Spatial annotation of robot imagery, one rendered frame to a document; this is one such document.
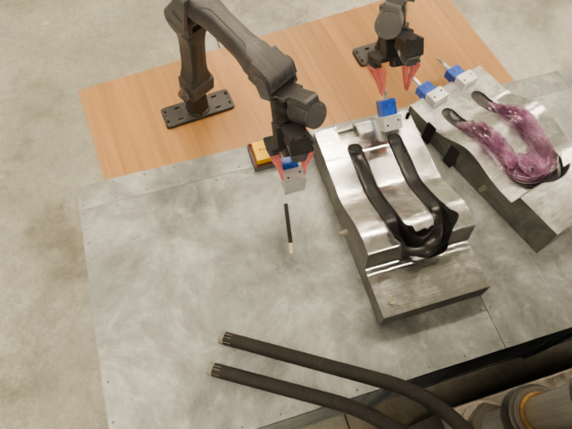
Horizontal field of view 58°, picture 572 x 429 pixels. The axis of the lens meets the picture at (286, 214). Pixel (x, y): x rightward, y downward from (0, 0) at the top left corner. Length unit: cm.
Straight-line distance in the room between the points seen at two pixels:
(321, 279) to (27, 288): 138
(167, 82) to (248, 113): 27
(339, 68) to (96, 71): 153
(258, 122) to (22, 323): 127
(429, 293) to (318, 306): 25
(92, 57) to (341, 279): 201
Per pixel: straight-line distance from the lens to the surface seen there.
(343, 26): 175
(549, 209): 136
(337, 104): 153
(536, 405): 98
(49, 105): 278
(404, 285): 122
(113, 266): 133
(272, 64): 107
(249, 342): 117
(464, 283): 126
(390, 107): 137
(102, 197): 143
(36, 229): 242
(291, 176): 119
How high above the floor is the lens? 198
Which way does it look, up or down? 63 degrees down
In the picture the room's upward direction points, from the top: 1 degrees clockwise
